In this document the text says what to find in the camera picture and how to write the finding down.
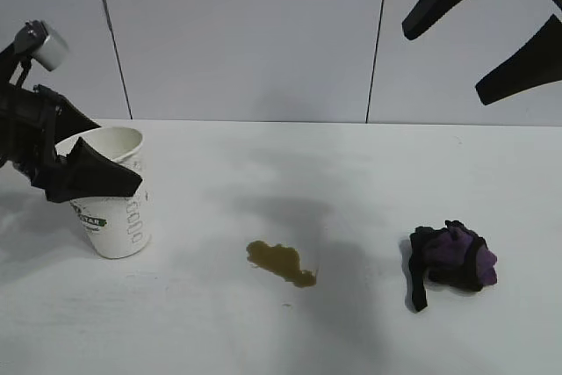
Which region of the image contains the purple black cloth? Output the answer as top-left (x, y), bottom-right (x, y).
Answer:
top-left (402, 219), bottom-right (500, 313)

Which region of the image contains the white paper coffee cup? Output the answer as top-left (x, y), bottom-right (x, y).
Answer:
top-left (55, 126), bottom-right (153, 260)

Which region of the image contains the brown coffee spill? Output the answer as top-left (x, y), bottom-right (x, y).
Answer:
top-left (245, 240), bottom-right (321, 289)

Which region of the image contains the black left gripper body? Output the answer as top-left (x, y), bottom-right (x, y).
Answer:
top-left (0, 83), bottom-right (61, 184)

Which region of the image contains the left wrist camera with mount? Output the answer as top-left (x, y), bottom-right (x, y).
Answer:
top-left (0, 18), bottom-right (70, 86)

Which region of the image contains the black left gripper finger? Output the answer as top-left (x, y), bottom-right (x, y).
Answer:
top-left (32, 136), bottom-right (144, 204)
top-left (54, 95), bottom-right (102, 143)

